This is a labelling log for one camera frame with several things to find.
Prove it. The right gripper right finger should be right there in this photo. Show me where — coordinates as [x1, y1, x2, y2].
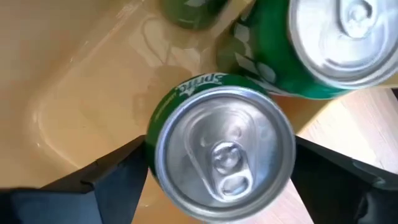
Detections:
[290, 136, 398, 224]

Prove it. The yellow plastic bin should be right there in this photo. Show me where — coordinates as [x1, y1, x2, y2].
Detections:
[0, 0, 398, 224]

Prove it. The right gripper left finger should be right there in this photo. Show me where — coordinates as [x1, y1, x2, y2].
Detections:
[0, 135, 149, 224]

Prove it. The green Sprite can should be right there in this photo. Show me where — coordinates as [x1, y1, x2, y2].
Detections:
[144, 72, 297, 223]
[159, 0, 229, 31]
[216, 0, 398, 101]

